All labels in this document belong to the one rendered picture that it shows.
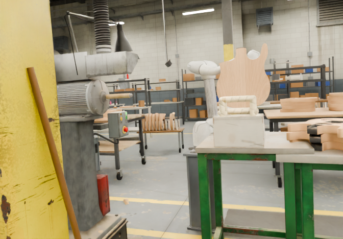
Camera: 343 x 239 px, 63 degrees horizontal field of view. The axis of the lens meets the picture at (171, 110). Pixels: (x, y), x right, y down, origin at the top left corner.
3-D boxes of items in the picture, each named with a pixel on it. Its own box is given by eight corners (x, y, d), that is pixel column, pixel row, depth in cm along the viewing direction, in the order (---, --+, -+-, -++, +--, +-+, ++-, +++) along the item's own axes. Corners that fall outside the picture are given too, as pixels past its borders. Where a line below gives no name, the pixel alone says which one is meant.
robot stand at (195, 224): (197, 216, 281) (193, 147, 277) (224, 220, 270) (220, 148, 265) (187, 229, 256) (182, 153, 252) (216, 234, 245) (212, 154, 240)
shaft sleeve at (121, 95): (106, 93, 200) (108, 97, 201) (104, 95, 197) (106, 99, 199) (129, 92, 194) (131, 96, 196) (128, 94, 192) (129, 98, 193)
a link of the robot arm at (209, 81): (203, 141, 270) (217, 138, 285) (216, 141, 258) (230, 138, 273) (193, 62, 271) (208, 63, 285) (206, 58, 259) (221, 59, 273)
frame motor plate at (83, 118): (42, 122, 203) (42, 117, 203) (64, 119, 226) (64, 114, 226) (84, 121, 192) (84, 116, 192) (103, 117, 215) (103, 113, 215)
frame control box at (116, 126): (90, 146, 223) (87, 114, 221) (104, 141, 243) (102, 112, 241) (117, 146, 215) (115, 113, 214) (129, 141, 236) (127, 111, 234)
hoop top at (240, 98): (218, 102, 158) (218, 97, 157) (219, 102, 161) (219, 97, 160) (255, 101, 151) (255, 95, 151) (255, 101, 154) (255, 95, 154)
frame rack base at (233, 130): (214, 147, 159) (212, 117, 158) (218, 142, 173) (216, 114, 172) (264, 147, 150) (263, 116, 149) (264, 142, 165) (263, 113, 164)
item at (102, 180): (76, 214, 227) (72, 170, 225) (85, 208, 239) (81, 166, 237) (103, 217, 220) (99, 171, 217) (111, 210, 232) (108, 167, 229)
